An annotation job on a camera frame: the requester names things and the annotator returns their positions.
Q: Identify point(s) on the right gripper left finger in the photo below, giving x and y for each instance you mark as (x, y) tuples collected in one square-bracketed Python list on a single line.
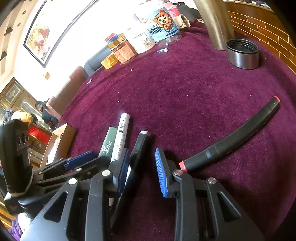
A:
[(80, 209)]

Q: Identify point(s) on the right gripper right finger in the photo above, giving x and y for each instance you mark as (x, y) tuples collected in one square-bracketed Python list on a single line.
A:
[(204, 209)]

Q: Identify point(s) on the black marker white caps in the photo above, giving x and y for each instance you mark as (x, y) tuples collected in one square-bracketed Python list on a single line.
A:
[(138, 157)]

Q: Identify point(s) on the white glue tube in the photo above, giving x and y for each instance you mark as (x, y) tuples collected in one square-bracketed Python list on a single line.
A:
[(120, 138)]

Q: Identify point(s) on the black marker red caps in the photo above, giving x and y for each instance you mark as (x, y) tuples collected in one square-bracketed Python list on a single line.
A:
[(221, 148)]

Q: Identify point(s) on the purple sleeve left forearm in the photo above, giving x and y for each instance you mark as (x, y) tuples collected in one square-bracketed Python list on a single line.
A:
[(15, 230)]

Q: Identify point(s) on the cardboard box tray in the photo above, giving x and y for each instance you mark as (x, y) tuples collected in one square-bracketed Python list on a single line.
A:
[(59, 144)]

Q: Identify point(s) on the person in yellow red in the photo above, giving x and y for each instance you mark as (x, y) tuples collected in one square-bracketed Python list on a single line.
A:
[(29, 119)]

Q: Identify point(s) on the person in dark clothes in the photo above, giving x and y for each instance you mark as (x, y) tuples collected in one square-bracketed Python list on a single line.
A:
[(50, 120)]

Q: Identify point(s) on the brown wooden chair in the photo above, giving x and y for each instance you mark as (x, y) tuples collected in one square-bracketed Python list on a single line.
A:
[(56, 105)]

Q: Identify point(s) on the purple tablecloth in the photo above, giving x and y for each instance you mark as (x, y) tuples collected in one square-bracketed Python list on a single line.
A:
[(190, 97)]

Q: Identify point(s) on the grey leather sofa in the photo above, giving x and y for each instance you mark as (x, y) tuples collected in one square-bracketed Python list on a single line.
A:
[(94, 63)]

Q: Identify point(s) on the yellow tape roll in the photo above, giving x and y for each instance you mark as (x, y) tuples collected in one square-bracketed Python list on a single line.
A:
[(109, 61)]

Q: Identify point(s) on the steel thermos lid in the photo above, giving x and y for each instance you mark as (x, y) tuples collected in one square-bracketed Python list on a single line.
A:
[(243, 53)]

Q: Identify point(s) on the glass jar orange label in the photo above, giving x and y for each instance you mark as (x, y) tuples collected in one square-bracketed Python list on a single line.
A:
[(124, 52)]

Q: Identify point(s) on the small blue clear lighter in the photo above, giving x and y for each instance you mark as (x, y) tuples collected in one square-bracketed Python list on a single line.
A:
[(164, 50)]

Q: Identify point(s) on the white plastic jar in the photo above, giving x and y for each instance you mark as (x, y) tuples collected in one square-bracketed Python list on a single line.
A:
[(139, 38)]

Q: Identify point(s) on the blue label snack jar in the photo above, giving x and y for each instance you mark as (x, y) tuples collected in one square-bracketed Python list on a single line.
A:
[(162, 27)]

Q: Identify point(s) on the wooden brick pattern cabinet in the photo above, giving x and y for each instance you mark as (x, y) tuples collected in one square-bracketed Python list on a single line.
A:
[(261, 24)]

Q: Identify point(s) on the steel thermos flask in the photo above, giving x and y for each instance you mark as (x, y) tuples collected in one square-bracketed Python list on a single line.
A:
[(217, 21)]

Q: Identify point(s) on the red lid plastic jar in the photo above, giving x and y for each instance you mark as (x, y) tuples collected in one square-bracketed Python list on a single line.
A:
[(172, 9)]

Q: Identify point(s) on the framed wall painting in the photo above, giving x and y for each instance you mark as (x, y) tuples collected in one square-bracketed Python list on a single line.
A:
[(50, 24)]

